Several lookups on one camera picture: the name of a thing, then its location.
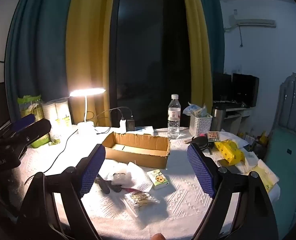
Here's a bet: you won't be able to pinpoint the dark glass window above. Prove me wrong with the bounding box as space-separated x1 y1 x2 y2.
109 0 192 128

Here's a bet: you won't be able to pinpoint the white air conditioner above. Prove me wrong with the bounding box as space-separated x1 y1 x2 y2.
229 14 276 28

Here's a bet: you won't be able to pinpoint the black charger cable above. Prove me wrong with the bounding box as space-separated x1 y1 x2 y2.
95 107 133 130

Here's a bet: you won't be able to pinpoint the green plastic packet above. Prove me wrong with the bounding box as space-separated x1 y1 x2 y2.
18 95 51 148

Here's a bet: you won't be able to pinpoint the clear bag of cotton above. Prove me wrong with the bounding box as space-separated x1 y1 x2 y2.
108 161 135 188

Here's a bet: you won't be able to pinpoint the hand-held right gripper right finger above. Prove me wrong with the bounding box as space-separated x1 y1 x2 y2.
187 144 279 240

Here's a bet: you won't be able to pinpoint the dark phone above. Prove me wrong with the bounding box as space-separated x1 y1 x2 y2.
216 159 241 174

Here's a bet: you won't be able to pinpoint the yellow curtain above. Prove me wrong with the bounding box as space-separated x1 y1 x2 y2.
179 0 213 105
65 0 117 127

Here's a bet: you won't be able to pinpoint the black monitor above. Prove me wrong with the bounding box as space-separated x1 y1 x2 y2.
213 72 233 102
231 73 259 107

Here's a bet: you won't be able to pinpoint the brown cardboard box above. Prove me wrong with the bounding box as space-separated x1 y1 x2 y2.
102 132 171 169

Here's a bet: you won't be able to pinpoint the white textured tablecloth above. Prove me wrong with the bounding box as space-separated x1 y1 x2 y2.
11 125 280 240

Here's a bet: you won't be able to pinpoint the yellow printed packet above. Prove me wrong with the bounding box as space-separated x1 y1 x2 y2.
214 140 246 166

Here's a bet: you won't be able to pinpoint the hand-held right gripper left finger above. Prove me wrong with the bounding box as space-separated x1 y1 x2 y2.
18 144 106 240

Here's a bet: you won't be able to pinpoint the cotton swab bag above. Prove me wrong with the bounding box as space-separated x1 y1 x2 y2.
124 191 161 217

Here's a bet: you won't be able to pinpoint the white lamp base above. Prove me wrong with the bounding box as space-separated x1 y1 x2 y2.
69 87 106 136

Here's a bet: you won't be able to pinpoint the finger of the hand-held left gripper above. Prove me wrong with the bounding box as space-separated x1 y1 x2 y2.
0 114 36 139
16 119 51 147

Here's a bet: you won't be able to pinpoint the paper cup pack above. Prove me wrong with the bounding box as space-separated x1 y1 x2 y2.
42 97 72 143

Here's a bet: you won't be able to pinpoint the crumpled plastic bag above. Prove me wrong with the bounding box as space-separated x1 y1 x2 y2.
183 102 204 116

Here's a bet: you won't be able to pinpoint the clear water bottle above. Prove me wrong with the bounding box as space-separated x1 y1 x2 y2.
167 94 181 139

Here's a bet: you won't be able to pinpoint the black lamp cable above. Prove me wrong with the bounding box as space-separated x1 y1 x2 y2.
25 129 79 183

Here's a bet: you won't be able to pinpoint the metal trash can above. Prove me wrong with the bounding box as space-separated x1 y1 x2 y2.
211 104 227 132

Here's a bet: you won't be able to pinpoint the small green tissue pack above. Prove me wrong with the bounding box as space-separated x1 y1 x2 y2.
147 169 170 190

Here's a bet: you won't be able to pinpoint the small colourful box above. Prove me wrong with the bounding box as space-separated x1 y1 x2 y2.
208 131 221 142

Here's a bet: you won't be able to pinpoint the white perforated basket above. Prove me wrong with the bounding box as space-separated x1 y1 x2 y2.
189 112 213 138

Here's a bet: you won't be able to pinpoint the teal curtain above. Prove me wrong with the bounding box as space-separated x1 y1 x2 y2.
4 0 76 123
196 0 224 74

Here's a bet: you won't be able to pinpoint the grey ribbed panel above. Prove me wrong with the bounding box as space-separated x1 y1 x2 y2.
273 72 296 135

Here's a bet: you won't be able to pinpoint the blue tissue pack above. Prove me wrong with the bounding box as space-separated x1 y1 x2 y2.
135 126 154 136

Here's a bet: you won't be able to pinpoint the pale yellow packet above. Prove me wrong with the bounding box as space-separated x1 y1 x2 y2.
248 159 280 193

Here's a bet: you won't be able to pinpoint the white computer desk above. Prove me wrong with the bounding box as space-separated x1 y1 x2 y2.
213 101 252 127

